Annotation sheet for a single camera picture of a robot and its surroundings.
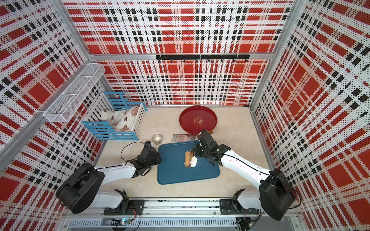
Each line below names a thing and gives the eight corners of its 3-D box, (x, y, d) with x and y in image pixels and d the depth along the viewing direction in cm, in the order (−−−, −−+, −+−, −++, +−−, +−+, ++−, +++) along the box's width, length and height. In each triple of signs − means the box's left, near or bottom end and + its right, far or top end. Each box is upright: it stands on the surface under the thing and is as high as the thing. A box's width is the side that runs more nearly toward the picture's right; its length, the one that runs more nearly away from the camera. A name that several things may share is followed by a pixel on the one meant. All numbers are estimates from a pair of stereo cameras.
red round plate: (178, 134, 108) (178, 131, 105) (181, 108, 125) (180, 105, 122) (218, 134, 108) (218, 131, 105) (214, 108, 125) (215, 105, 122)
